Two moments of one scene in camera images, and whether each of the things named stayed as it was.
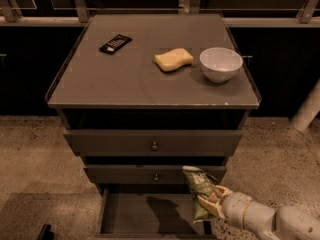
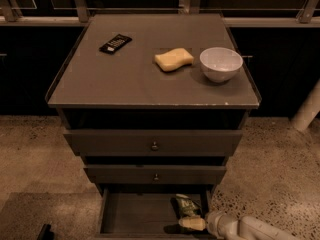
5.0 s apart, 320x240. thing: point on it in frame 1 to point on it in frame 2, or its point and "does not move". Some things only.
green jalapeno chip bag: x=200 y=183 to x=185 y=206
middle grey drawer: x=144 y=174 does not move
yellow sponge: x=173 y=59 does not move
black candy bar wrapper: x=115 y=43 does not move
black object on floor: x=45 y=233 does not move
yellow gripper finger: x=212 y=206 to x=195 y=223
